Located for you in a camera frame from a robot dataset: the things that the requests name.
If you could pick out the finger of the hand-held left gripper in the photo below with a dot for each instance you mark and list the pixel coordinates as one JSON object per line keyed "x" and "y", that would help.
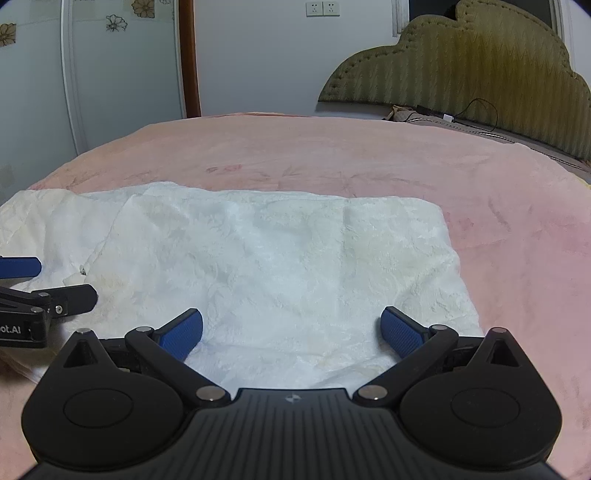
{"x": 21, "y": 267}
{"x": 69, "y": 300}

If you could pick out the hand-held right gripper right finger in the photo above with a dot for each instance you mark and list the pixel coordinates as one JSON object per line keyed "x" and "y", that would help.
{"x": 400, "y": 333}

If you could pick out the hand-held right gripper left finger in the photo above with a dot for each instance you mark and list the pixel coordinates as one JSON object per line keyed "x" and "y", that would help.
{"x": 184, "y": 333}

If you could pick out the white pants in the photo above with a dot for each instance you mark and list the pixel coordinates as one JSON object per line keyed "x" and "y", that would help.
{"x": 277, "y": 277}

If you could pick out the pink blanket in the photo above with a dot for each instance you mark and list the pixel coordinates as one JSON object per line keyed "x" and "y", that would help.
{"x": 508, "y": 230}

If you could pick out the beige crumpled cloth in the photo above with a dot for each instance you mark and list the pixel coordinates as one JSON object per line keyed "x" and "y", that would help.
{"x": 400, "y": 114}

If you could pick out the floral wardrobe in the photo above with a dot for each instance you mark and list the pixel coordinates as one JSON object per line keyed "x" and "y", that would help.
{"x": 115, "y": 69}

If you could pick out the white charger plug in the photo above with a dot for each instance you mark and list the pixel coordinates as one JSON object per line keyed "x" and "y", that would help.
{"x": 448, "y": 118}

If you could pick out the grey bedding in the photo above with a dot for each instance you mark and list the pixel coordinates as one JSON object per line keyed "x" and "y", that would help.
{"x": 531, "y": 143}

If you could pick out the olive padded headboard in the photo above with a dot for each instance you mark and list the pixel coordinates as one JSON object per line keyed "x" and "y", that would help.
{"x": 485, "y": 69}

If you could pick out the brown wooden frame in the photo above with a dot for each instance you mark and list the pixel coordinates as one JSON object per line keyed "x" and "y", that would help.
{"x": 189, "y": 55}

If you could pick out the white window frame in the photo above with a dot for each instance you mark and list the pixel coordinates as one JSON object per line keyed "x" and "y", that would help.
{"x": 399, "y": 18}

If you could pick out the white wall socket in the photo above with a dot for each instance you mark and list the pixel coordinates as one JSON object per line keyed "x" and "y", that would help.
{"x": 313, "y": 9}
{"x": 330, "y": 9}

